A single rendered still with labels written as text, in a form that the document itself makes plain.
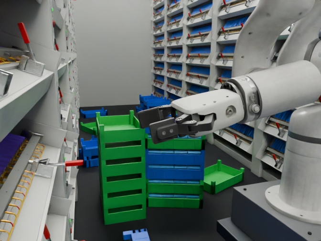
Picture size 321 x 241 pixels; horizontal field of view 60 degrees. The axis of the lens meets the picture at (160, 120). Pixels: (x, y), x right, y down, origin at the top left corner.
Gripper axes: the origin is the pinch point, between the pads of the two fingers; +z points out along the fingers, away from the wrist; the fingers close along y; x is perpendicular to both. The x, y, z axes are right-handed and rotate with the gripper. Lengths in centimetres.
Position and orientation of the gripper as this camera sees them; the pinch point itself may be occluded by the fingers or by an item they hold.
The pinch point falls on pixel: (149, 125)
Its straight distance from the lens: 46.4
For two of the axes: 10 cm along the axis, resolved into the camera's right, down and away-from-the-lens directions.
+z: -9.4, 2.6, -2.1
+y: -2.7, -2.2, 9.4
